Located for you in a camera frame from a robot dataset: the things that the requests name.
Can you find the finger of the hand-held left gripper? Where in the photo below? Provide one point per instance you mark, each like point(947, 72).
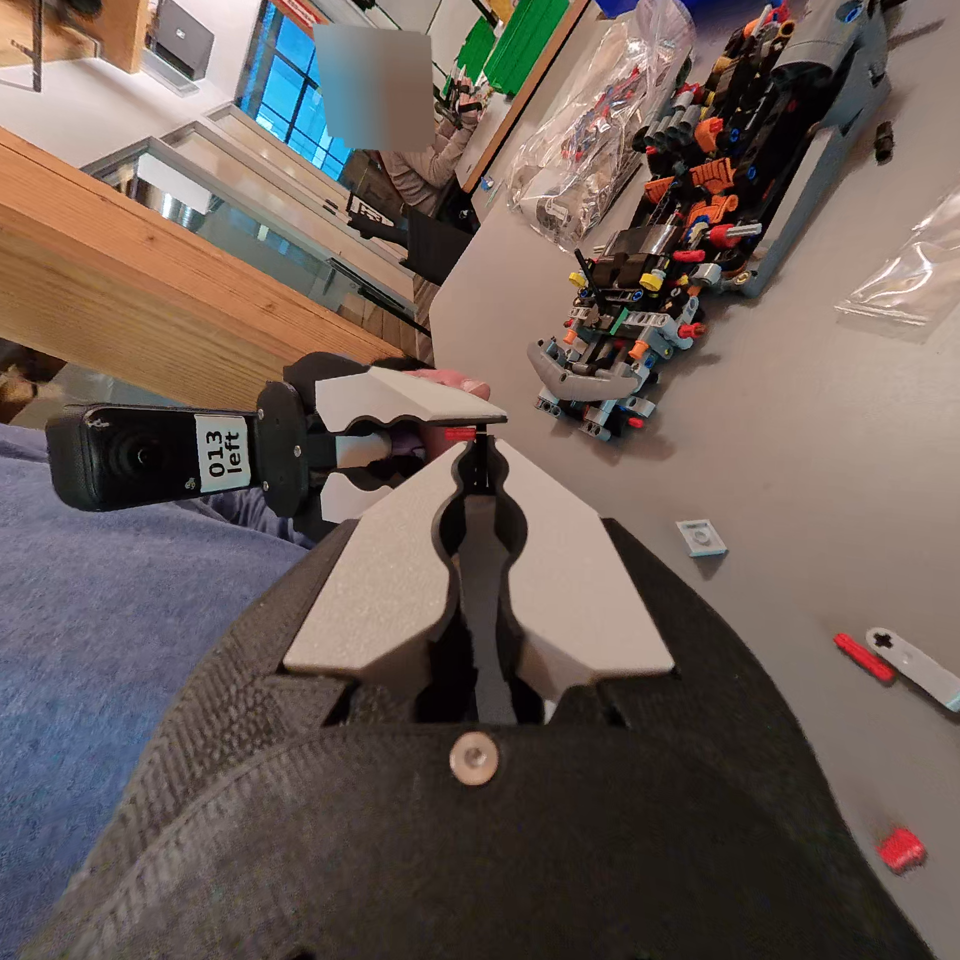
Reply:
point(405, 397)
point(349, 499)

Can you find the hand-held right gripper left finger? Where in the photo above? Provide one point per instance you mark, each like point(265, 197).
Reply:
point(375, 592)

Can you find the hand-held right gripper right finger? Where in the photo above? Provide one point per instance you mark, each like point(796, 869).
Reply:
point(585, 600)

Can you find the light blue lego tile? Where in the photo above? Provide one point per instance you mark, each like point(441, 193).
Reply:
point(701, 538)

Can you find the long red lego pin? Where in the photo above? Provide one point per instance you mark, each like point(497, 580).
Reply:
point(862, 656)

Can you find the lego car chassis model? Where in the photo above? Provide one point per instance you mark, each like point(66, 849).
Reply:
point(675, 247)

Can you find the clear bag of lego parts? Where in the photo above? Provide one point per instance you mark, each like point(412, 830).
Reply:
point(592, 150)

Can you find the pale grey thin lego liftarm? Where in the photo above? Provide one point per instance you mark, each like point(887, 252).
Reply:
point(915, 664)

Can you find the red lego bush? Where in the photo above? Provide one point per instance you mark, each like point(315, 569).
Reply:
point(900, 850)

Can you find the small black lego piece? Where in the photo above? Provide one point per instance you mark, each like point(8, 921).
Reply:
point(883, 139)

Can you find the person's left hand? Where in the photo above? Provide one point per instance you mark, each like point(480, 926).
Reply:
point(465, 386)

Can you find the black chair with tag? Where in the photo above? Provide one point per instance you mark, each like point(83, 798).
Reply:
point(435, 247)

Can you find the large wooden beam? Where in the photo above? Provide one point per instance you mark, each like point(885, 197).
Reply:
point(150, 262)

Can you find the glass partition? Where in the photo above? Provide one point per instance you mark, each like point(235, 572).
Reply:
point(225, 217)

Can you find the neighbouring grey table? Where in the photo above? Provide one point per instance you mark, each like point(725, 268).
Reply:
point(495, 127)

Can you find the blue-lit window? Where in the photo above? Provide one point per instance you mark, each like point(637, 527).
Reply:
point(285, 90)

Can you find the green storage bin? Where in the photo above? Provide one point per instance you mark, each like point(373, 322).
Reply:
point(476, 49)
point(525, 45)

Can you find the small empty clear bag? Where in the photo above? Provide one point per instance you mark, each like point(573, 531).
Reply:
point(907, 277)

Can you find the red wall sign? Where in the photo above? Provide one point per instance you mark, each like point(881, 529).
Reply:
point(296, 11)

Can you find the black wall device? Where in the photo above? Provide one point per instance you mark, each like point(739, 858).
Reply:
point(180, 37)

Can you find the wooden loft frame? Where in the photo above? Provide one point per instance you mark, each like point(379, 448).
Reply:
point(124, 37)

